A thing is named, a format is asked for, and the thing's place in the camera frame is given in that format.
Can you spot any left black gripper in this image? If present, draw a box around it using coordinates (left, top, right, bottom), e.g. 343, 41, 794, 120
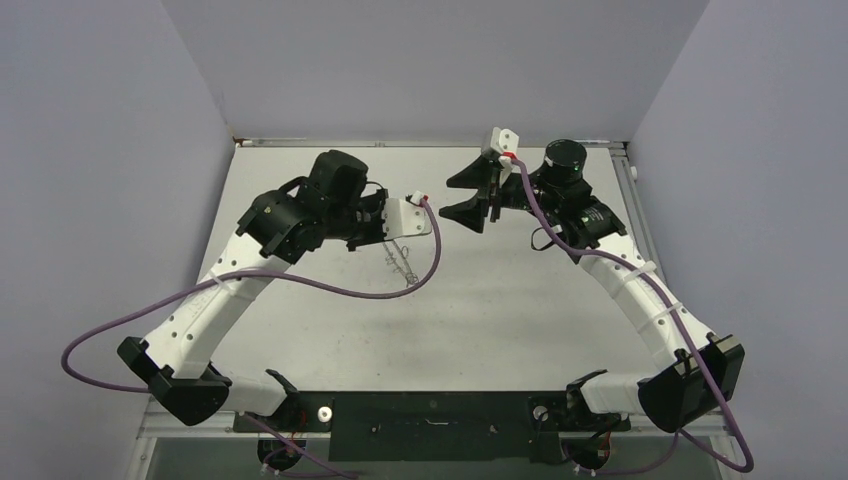
325, 188, 399, 251

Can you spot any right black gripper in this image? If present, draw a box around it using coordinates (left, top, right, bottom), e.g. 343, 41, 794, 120
440, 154, 562, 230

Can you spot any metal perforated ring plate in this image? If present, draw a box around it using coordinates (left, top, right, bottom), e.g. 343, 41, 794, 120
382, 240, 419, 287

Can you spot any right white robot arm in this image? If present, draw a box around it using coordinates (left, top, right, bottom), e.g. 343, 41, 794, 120
439, 139, 745, 433

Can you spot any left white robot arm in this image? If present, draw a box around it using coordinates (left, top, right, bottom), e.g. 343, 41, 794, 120
118, 150, 397, 430

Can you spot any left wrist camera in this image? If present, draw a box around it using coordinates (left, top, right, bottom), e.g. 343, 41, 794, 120
381, 191, 432, 241

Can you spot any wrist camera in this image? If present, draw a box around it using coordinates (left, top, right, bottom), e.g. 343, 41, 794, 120
481, 127, 520, 171
381, 191, 432, 241

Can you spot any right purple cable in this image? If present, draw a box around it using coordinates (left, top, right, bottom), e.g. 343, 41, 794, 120
510, 157, 755, 477

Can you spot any purple cable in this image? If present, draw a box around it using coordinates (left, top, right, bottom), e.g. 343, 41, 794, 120
510, 157, 755, 477
60, 198, 444, 478

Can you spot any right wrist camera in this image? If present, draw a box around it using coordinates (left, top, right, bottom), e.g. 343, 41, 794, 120
481, 127, 520, 171

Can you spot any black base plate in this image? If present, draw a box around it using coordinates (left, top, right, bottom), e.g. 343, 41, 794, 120
259, 390, 631, 464

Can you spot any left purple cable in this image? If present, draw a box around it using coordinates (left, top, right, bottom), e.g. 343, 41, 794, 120
60, 198, 444, 478

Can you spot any aluminium frame rail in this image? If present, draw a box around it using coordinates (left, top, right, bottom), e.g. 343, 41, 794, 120
610, 145, 744, 433

